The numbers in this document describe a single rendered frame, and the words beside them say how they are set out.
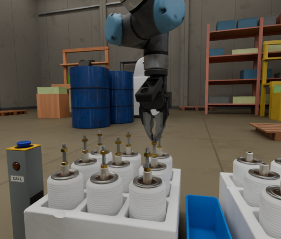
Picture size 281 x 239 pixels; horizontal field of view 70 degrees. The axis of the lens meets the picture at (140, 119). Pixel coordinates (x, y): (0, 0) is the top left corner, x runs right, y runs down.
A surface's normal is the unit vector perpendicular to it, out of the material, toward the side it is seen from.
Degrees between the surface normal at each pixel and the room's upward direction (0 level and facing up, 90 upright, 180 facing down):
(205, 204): 88
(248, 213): 0
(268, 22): 90
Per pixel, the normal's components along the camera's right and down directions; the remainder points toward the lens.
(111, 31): -0.82, 0.07
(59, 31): -0.26, 0.11
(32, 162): 0.97, 0.01
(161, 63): 0.32, 0.10
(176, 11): 0.58, 0.08
